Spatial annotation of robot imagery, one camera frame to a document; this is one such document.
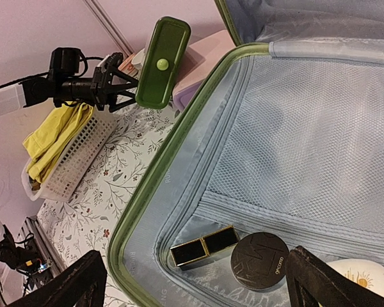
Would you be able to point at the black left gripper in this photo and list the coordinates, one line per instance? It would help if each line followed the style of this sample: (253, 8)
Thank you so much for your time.
(106, 88)

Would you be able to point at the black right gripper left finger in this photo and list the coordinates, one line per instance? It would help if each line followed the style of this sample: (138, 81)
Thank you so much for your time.
(81, 284)

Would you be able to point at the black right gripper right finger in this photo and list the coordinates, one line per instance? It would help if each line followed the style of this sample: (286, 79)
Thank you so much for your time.
(311, 282)

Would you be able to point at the white green drawer box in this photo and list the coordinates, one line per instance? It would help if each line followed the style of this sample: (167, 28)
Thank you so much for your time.
(162, 62)

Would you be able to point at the purple drawer box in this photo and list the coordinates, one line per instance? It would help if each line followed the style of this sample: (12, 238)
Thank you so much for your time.
(199, 60)

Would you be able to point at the yellow garment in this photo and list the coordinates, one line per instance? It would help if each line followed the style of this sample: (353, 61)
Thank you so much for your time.
(46, 144)

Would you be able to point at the white perforated plastic basket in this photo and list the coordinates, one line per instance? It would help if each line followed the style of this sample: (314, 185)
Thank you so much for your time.
(74, 161)

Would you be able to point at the green hard-shell suitcase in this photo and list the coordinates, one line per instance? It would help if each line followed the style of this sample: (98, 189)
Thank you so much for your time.
(285, 136)

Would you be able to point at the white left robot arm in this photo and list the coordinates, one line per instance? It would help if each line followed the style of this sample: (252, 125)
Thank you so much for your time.
(32, 90)

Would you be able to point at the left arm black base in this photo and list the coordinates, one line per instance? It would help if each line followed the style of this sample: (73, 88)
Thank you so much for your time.
(19, 256)

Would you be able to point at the black lidded round jar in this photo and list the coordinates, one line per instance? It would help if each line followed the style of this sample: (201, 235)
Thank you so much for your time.
(258, 260)

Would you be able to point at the floral white table mat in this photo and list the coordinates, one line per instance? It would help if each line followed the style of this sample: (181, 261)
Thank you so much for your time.
(87, 220)

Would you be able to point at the cream round bottle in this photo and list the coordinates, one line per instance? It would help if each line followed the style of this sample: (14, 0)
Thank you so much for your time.
(366, 273)

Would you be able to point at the small dark tube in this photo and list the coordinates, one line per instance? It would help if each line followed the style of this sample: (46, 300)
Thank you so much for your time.
(203, 247)

